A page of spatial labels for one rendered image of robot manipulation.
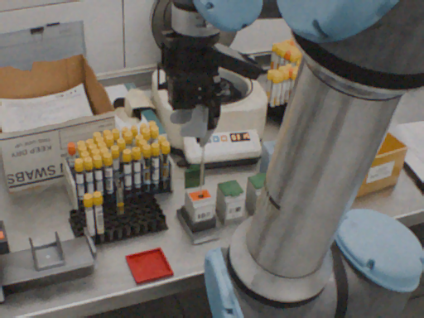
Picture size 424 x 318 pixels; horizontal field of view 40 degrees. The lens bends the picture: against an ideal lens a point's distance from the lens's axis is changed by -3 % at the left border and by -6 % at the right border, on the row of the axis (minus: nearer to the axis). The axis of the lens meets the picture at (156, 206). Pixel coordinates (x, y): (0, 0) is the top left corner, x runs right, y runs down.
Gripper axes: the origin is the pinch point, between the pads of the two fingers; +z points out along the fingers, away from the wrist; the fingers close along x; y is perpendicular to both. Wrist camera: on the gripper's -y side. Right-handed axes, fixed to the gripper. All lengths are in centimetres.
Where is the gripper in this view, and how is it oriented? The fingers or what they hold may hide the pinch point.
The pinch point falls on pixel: (204, 137)
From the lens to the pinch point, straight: 101.1
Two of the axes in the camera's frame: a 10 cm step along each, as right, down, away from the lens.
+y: -9.4, 2.2, -2.6
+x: 3.4, 6.1, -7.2
